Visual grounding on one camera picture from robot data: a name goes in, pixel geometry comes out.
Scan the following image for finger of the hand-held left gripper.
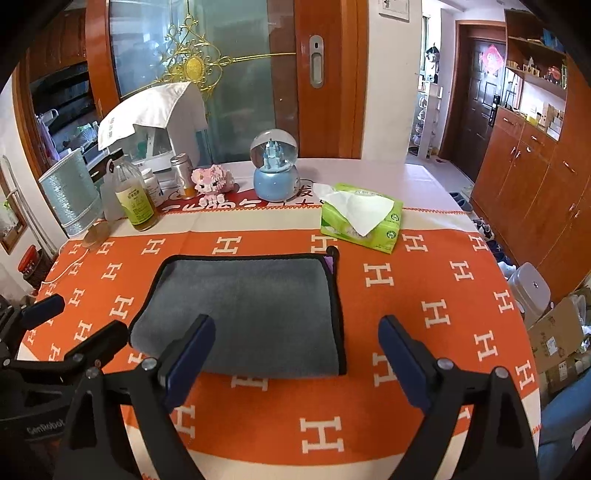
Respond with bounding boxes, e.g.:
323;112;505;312
9;294;66;342
28;320;130;377

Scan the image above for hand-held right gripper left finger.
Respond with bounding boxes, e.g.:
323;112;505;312
55;314;218;480

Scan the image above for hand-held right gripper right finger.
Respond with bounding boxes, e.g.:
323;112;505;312
378;315;541;480

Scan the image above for grey towel with black trim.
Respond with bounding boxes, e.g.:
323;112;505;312
128;252;348;376

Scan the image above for orange printed tablecloth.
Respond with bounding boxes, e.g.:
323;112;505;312
16;182;542;480

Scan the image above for teal lamp shade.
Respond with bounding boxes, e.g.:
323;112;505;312
38;150;105;250

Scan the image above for translucent plastic bottle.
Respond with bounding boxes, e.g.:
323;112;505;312
99;159;126;222

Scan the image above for green tissue box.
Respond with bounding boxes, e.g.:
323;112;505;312
320;183;404;256

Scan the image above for glass bottle with yellow label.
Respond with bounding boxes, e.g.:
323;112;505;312
112;148;160;232

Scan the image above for white plastic stool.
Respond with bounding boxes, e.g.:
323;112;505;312
507;261;553;325

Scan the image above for cardboard box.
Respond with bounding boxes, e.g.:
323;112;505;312
526;295;591;395

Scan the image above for white pill bottle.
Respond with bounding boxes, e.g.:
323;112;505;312
141;168;165;208

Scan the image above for blue cloth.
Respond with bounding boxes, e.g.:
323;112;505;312
538;376;591;464

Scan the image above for metal lidded glass jar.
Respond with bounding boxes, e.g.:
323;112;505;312
170;154;196;200

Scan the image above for pink block toy figure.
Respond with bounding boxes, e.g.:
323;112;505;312
191;165;239;200

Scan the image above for white countertop appliance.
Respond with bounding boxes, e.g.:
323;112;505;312
124;124;202;175

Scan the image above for blue castle snow globe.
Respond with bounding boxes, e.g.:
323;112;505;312
250;129;301;202

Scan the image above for wooden cabinet with shelves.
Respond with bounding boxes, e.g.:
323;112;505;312
470;9;591;306

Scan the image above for white cloth cover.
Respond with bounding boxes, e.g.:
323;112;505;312
97;82;209;151

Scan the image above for white shelf rack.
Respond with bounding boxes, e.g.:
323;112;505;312
410;83;445;160

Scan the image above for dark brown entrance door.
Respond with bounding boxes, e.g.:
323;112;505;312
455;21;507;184

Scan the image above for wooden sliding glass door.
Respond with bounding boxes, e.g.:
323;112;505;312
85;0;370;166

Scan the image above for red door ornament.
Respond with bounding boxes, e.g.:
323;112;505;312
479;44;504;77

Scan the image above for white power cord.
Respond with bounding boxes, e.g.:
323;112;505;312
42;247;95;288

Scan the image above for metal door handle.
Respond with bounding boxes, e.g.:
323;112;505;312
309;34;325;89

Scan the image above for white wall panel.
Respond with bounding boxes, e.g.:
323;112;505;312
379;0;411;22

